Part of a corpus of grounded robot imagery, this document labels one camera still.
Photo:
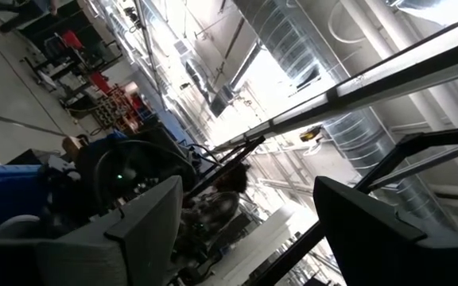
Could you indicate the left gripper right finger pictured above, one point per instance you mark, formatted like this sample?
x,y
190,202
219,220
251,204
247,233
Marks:
x,y
372,246

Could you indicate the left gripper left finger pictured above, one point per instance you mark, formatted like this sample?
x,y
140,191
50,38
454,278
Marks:
x,y
149,230

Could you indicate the light grey slide sandal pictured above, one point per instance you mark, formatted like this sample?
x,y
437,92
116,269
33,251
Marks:
x,y
14,229

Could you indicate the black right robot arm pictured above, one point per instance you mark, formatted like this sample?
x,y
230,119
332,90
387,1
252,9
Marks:
x,y
161,147

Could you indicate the blue plastic bin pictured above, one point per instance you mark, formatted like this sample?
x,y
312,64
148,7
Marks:
x,y
2,190

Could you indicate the person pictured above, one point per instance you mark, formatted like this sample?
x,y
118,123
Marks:
x,y
213,214
71,146
22,16

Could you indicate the red chair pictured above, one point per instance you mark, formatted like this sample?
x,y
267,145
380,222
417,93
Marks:
x,y
71,39
99,81

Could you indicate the black extrusion rig frame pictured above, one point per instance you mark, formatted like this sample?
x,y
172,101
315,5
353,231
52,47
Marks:
x,y
431,139

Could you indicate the small silver ventilation duct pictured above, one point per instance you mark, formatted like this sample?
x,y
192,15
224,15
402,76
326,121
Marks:
x,y
205,83

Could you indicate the small black yellow camera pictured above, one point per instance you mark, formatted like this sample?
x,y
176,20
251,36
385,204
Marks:
x,y
310,134

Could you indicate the silver spiral ventilation duct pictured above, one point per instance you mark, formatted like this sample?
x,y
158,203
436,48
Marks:
x,y
288,39

